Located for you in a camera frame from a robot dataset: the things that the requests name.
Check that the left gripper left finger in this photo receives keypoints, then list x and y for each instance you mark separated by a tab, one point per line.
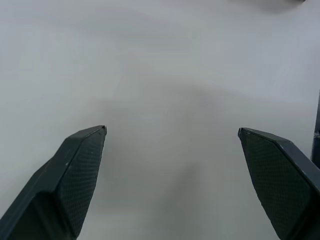
57	185

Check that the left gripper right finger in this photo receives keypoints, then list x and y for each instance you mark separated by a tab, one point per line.
282	180

